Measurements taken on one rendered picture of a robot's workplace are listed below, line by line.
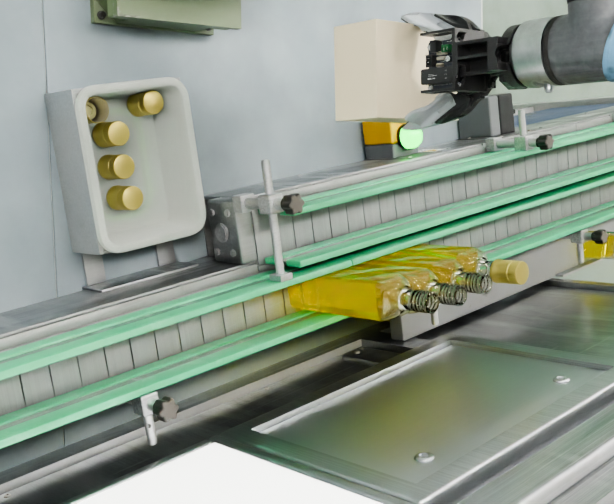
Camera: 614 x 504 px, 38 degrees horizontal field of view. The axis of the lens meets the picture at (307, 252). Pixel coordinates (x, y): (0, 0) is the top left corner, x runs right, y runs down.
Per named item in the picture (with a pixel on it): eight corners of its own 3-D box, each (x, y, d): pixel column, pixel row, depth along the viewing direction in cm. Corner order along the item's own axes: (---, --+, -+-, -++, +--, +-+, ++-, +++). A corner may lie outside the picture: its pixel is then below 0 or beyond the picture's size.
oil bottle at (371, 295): (289, 308, 134) (394, 325, 118) (284, 272, 133) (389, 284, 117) (316, 299, 137) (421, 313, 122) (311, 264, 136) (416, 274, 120)
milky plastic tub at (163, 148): (73, 254, 123) (104, 257, 117) (43, 92, 119) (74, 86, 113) (176, 229, 134) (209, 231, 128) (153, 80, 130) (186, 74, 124)
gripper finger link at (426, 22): (386, -8, 110) (434, 26, 105) (418, -3, 114) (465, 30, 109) (376, 15, 111) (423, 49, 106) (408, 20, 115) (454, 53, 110)
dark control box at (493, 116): (457, 139, 179) (492, 137, 172) (454, 99, 177) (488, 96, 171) (482, 134, 184) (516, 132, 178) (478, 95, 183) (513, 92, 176)
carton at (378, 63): (333, 26, 114) (376, 18, 108) (415, 37, 124) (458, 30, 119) (335, 120, 115) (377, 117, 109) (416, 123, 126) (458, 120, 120)
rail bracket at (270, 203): (242, 278, 127) (299, 285, 118) (225, 162, 124) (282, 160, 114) (258, 273, 129) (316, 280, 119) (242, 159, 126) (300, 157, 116)
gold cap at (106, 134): (90, 123, 122) (105, 121, 119) (112, 120, 124) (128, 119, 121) (93, 149, 123) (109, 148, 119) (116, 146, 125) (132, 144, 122)
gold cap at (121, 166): (95, 156, 123) (111, 155, 120) (117, 153, 125) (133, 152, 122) (99, 181, 124) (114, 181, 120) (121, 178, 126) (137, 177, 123)
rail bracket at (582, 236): (541, 262, 179) (601, 267, 169) (538, 229, 178) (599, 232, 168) (551, 258, 181) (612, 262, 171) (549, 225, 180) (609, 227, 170)
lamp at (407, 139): (397, 150, 156) (410, 150, 154) (395, 125, 155) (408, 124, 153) (414, 147, 159) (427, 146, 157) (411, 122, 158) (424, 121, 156)
